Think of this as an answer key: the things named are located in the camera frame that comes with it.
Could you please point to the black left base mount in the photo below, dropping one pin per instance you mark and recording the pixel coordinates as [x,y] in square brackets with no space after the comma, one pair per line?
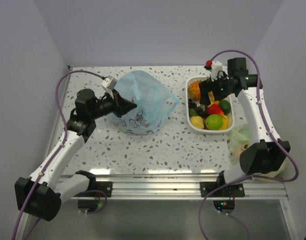
[103,187]

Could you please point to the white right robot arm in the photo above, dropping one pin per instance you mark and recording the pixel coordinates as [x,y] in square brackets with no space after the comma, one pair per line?
[266,152]

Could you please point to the left round controller board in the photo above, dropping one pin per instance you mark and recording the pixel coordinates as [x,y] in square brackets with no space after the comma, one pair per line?
[87,206]

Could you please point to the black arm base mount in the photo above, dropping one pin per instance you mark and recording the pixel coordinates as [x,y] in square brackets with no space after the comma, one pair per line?
[221,189]

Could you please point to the white perforated plastic basket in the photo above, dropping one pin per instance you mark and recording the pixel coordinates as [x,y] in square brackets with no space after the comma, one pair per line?
[205,115]

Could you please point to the yellow fake banana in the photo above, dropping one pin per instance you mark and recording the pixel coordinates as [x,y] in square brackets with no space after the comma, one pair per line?
[212,98]

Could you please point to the round controller board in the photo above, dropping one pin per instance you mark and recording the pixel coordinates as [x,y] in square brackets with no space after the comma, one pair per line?
[225,206]
[87,206]

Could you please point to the dark green fake lime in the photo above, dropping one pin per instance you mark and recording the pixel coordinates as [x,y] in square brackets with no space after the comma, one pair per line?
[225,106]

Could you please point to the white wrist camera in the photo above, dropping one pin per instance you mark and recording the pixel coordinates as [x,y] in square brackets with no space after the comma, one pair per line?
[108,84]
[214,67]

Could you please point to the dark purple fake grapes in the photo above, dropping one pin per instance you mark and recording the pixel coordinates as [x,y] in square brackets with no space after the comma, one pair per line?
[194,109]

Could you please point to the bright green fake apple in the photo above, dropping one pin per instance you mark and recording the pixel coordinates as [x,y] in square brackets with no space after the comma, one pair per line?
[214,122]

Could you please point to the pale green plastic bag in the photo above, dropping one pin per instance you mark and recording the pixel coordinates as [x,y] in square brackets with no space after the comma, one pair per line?
[239,141]

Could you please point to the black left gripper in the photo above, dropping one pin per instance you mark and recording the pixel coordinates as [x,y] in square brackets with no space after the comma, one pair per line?
[122,106]

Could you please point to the orange fake pineapple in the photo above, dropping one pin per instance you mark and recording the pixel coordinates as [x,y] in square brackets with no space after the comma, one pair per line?
[194,90]

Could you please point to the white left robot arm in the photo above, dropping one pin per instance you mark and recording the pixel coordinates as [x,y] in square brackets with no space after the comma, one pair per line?
[41,194]

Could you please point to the right round controller board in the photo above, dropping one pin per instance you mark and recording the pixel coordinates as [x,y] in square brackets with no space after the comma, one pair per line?
[225,206]

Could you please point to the aluminium front rail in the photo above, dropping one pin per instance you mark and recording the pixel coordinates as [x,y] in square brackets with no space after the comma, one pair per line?
[185,186]

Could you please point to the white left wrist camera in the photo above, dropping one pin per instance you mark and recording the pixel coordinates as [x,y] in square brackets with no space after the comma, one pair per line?
[108,84]

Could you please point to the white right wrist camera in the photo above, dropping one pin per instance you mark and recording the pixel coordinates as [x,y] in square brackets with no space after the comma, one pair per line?
[214,67]

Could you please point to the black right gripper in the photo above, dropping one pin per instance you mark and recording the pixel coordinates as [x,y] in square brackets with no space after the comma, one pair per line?
[207,85]

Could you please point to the light blue plastic bag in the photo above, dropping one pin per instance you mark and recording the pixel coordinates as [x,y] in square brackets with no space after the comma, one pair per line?
[154,103]

